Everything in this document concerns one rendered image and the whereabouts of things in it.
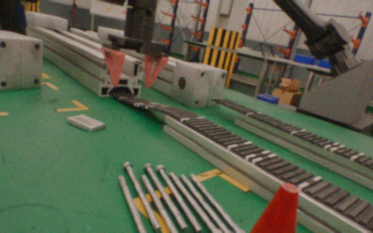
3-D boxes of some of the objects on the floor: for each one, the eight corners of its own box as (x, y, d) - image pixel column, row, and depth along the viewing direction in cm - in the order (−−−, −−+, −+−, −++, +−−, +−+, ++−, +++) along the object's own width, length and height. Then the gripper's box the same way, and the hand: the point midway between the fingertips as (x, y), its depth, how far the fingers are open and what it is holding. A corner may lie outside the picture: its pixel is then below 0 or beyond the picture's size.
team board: (80, 54, 634) (86, -38, 575) (95, 54, 678) (102, -31, 620) (133, 69, 583) (146, -31, 524) (146, 68, 627) (158, -23, 568)
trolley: (322, 134, 368) (351, 61, 337) (318, 144, 322) (350, 59, 291) (251, 112, 415) (270, 45, 385) (238, 117, 369) (258, 43, 339)
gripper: (120, 2, 46) (111, 91, 50) (177, 17, 54) (164, 92, 58) (103, 0, 50) (97, 81, 55) (158, 14, 58) (147, 83, 63)
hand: (132, 83), depth 57 cm, fingers open, 8 cm apart
